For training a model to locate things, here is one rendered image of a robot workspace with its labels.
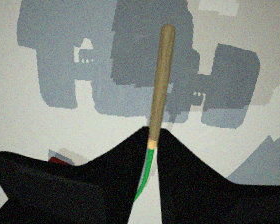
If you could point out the red block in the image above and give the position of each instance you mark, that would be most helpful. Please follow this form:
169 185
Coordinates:
56 160

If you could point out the green string with wooden stick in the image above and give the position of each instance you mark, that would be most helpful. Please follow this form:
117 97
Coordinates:
163 70

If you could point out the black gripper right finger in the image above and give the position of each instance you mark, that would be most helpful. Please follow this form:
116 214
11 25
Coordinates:
193 193

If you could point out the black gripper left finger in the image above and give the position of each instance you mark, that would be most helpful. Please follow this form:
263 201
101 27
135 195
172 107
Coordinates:
99 192

